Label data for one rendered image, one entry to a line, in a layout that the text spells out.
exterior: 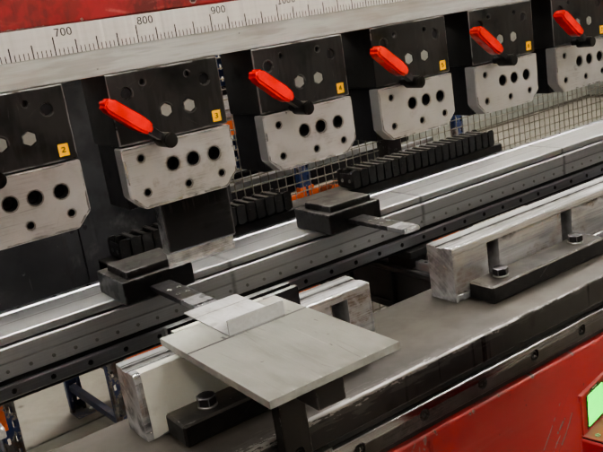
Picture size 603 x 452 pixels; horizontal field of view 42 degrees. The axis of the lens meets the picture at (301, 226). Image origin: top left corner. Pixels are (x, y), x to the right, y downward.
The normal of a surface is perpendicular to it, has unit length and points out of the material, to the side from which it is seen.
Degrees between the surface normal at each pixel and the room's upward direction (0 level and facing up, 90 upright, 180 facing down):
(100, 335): 90
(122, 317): 90
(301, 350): 0
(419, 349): 0
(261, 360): 0
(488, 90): 90
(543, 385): 90
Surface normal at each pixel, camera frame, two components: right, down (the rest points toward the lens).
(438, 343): -0.15, -0.95
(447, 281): -0.80, 0.27
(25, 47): 0.57, 0.13
